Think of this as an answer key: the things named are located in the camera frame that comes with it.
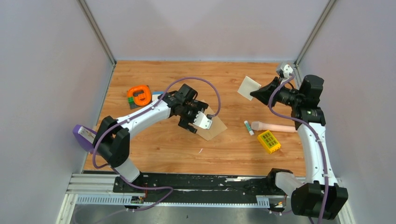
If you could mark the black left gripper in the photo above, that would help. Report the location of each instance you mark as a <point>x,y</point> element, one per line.
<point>197,106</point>

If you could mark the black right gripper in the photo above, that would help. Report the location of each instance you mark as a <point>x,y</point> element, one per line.
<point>262,94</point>

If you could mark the lined letter paper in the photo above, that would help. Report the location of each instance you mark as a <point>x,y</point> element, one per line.
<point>247,86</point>

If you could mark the tan paper envelope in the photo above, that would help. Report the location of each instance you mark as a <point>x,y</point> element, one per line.
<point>216,129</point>

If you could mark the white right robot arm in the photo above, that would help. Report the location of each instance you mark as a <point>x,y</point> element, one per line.
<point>320,195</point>

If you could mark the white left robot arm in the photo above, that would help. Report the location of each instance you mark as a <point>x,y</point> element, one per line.
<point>112,141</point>

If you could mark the pink toy microphone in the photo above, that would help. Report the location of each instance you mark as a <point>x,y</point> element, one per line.
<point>260,126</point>

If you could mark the white green glue stick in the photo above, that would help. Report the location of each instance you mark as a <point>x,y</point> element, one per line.
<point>249,128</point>

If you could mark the white and blue building block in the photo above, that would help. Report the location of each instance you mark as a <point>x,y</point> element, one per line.
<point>156,95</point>

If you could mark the yellow building block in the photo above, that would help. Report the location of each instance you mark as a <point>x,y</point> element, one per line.
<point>269,141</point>

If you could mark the orange curved toy track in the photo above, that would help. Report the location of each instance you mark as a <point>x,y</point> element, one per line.
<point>141,94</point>

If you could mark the dark grey building plate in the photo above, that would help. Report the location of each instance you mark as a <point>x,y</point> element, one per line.
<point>132,105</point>

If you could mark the purple box with card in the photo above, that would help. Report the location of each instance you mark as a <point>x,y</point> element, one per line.
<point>85,137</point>

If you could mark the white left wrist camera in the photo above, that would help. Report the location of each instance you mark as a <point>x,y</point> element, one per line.
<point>202,121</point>

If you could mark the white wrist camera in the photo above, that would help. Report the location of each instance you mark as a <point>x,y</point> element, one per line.
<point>202,121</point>
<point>284,70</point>

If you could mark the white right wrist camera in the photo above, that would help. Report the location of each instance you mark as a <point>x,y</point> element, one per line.
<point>284,70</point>

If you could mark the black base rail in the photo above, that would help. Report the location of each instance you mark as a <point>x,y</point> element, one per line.
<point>200,188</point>

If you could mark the white slotted cable duct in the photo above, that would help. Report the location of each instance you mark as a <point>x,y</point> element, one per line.
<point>261,202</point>

